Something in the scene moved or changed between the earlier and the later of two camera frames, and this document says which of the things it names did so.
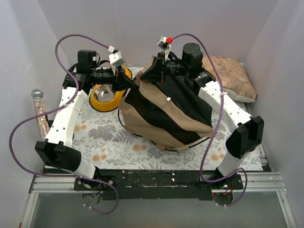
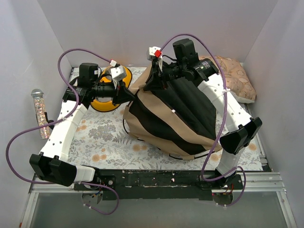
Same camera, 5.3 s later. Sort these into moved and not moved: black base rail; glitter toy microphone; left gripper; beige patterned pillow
Moved: left gripper
Not moved: black base rail; glitter toy microphone; beige patterned pillow
